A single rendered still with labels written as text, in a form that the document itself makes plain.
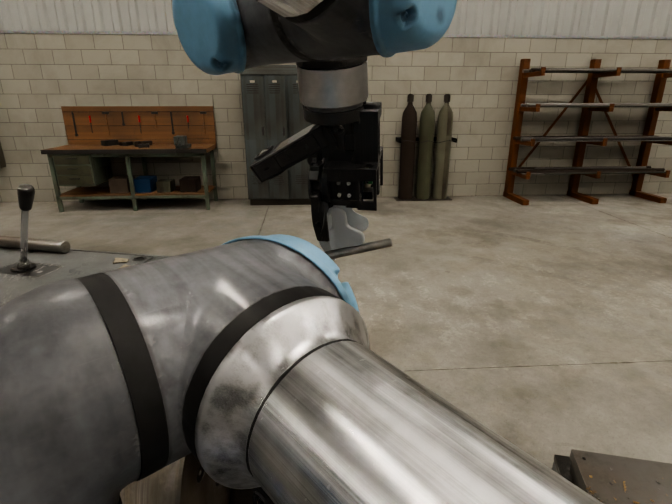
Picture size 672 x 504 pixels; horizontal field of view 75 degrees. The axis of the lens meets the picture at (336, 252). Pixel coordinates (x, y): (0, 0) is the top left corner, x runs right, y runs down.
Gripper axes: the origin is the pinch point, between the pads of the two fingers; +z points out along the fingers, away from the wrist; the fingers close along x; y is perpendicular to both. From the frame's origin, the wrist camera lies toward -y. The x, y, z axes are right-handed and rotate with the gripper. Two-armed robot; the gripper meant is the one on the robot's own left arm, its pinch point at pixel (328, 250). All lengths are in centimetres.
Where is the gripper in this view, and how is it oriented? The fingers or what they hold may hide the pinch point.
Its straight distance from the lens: 60.4
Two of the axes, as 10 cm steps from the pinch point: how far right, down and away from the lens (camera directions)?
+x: 1.9, -5.7, 8.0
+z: 0.6, 8.2, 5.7
